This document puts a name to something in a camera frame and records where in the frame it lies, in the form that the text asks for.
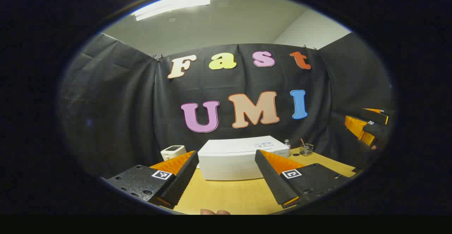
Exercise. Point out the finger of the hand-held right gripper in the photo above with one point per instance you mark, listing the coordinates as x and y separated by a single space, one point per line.
376 130
374 116

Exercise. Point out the clear holder cup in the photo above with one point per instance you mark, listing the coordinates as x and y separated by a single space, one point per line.
306 150

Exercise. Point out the small bottle with pink label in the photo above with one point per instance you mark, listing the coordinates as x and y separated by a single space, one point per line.
287 144

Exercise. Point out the small white appliance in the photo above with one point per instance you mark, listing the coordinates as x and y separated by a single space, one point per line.
172 152

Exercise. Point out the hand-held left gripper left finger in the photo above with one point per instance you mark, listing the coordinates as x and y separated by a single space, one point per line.
180 179

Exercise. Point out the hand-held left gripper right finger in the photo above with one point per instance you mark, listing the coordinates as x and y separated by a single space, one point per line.
272 179

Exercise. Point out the ceiling light panel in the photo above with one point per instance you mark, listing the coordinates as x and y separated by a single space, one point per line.
169 8

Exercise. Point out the white microwave oven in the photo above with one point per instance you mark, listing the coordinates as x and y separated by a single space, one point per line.
229 160

